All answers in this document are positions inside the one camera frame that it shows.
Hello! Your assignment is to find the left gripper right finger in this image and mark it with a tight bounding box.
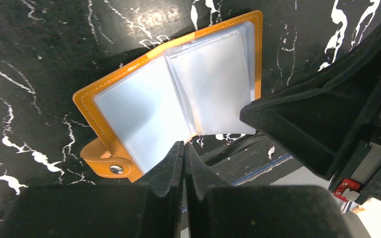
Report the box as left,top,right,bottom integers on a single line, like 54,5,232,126
184,144,352,238

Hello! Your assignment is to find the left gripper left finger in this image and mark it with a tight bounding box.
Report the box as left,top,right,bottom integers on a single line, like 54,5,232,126
0,141,185,238

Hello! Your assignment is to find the orange card holder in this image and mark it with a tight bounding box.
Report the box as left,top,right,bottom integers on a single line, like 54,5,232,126
72,10,263,182

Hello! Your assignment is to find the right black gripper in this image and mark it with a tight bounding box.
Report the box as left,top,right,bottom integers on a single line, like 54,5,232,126
240,23,381,213

